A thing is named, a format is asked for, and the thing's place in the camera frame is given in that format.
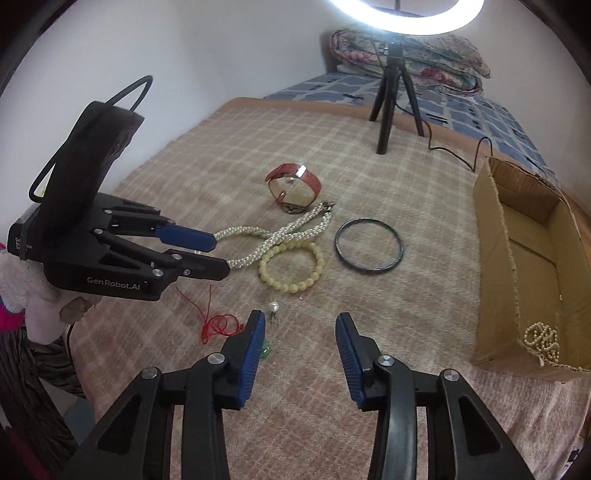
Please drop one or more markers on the cardboard box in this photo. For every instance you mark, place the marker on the cardboard box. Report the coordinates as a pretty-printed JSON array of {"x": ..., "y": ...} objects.
[{"x": 489, "y": 277}]

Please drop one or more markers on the dark bangle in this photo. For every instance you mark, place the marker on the dark bangle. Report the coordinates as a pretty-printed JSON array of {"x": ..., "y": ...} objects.
[{"x": 338, "y": 244}]

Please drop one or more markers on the black tripod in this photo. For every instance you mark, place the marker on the black tripod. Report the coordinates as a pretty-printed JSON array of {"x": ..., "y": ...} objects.
[{"x": 385, "y": 120}]

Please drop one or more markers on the small green bead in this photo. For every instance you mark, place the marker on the small green bead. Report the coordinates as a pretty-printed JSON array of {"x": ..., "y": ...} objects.
[{"x": 264, "y": 351}]

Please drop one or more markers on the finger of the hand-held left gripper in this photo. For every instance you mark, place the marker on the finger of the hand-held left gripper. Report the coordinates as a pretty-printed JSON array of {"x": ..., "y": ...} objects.
[
  {"x": 189, "y": 239},
  {"x": 203, "y": 268}
]

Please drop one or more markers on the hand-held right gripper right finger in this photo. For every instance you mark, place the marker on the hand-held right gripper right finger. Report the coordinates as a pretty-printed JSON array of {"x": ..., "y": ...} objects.
[{"x": 348, "y": 360}]

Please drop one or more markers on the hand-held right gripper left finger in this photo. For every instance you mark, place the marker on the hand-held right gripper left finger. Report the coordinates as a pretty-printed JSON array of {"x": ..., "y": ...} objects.
[{"x": 251, "y": 355}]

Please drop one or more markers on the folded floral quilt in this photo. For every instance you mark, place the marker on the folded floral quilt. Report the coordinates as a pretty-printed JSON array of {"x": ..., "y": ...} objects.
[{"x": 443, "y": 69}]

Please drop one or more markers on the blue patterned bedsheet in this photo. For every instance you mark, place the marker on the blue patterned bedsheet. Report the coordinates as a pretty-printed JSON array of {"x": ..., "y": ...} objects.
[{"x": 323, "y": 87}]

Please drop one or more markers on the pearl earring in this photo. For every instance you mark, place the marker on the pearl earring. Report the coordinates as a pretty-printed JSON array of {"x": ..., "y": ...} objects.
[{"x": 274, "y": 306}]

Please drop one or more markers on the dark striped clothing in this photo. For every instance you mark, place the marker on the dark striped clothing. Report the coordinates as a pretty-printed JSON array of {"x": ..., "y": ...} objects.
[{"x": 32, "y": 392}]

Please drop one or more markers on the beige plaid blanket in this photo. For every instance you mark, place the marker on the beige plaid blanket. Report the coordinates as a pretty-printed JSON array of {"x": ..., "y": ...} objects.
[{"x": 231, "y": 152}]

